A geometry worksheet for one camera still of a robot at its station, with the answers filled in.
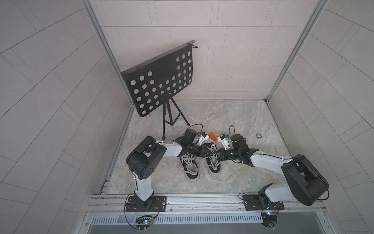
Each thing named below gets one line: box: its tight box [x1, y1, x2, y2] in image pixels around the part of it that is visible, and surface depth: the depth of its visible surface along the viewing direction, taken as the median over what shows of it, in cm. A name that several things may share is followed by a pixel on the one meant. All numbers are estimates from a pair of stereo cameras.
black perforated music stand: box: [120, 39, 199, 140], surface depth 68 cm
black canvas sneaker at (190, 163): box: [179, 152, 201, 183], surface depth 80 cm
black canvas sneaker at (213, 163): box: [203, 142, 222, 177], surface depth 81 cm
